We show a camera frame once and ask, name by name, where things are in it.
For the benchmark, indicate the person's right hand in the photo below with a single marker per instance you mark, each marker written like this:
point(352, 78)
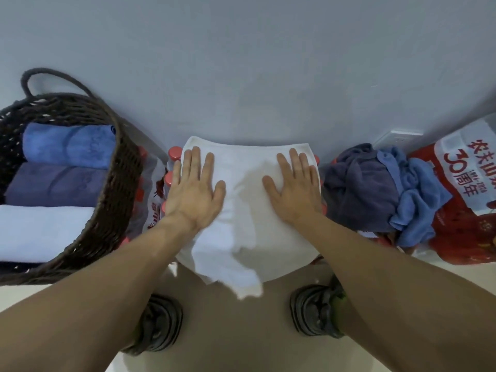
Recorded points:
point(298, 197)

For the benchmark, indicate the person's left hand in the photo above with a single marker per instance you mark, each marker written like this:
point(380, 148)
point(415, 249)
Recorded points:
point(190, 197)

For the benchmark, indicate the cream towel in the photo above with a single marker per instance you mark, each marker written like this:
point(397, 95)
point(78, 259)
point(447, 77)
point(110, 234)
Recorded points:
point(244, 213)

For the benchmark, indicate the dark grey towel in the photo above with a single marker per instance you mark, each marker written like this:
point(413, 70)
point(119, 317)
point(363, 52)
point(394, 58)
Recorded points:
point(360, 189)

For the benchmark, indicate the dark brown wicker basket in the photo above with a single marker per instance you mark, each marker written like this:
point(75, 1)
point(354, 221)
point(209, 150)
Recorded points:
point(116, 182)

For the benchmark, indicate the light blue towel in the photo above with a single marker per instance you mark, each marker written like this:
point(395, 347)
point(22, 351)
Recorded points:
point(418, 201)
point(69, 145)

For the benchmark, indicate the dark blue towel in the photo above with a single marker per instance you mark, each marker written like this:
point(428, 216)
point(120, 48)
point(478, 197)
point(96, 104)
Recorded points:
point(58, 185)

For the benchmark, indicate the white towel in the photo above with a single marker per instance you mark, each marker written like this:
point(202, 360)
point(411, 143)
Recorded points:
point(42, 232)

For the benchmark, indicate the person's right forearm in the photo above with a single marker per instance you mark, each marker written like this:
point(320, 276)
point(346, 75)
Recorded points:
point(407, 302)

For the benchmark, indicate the person's left forearm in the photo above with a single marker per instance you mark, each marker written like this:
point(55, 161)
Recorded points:
point(85, 306)

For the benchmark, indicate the person's right grey shoe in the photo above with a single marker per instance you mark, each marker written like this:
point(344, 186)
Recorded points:
point(310, 313)

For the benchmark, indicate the person's grey shoe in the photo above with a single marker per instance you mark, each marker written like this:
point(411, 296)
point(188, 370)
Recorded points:
point(310, 313)
point(162, 325)

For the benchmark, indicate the person's left grey shoe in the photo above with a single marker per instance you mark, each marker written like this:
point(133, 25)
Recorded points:
point(162, 325)

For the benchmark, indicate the white wall socket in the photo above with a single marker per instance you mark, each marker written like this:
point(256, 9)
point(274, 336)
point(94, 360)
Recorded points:
point(399, 138)

